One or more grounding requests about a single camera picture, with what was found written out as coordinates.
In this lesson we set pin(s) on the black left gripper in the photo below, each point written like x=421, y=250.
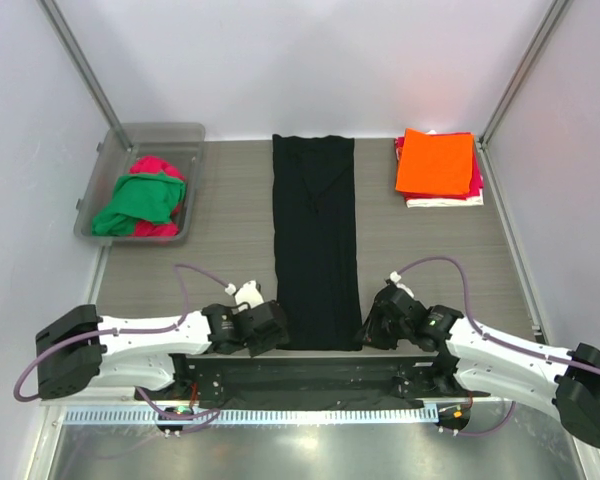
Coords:
x=275, y=339

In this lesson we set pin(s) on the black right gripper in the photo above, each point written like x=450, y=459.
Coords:
x=370, y=335

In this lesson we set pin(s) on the black t shirt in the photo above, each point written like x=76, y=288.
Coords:
x=313, y=202

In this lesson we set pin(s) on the grey plastic bin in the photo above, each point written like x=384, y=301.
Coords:
x=180, y=144

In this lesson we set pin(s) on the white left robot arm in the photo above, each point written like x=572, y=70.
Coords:
x=84, y=349

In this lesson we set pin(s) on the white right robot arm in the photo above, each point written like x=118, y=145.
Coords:
x=561, y=383

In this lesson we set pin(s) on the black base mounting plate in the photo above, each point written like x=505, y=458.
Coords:
x=354, y=382

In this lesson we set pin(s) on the folded white t shirt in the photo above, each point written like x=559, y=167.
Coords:
x=473, y=198

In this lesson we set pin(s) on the folded orange t shirt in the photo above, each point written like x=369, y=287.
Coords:
x=435, y=162

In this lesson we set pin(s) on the green t shirt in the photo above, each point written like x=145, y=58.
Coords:
x=116, y=219

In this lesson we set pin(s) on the pink t shirt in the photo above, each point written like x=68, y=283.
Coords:
x=159, y=190

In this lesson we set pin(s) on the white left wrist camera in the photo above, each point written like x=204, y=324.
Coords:
x=247, y=296

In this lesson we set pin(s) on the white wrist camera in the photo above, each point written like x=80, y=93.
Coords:
x=247, y=296
x=395, y=279

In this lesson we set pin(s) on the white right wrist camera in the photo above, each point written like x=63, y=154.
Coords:
x=395, y=279

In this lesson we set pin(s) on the white slotted cable duct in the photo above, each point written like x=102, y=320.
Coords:
x=144, y=415

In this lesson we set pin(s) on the right aluminium frame post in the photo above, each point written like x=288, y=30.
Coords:
x=540, y=39

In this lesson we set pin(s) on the aluminium frame post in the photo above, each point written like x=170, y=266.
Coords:
x=80, y=62
x=540, y=39

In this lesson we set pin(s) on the left aluminium frame post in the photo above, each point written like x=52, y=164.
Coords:
x=80, y=62

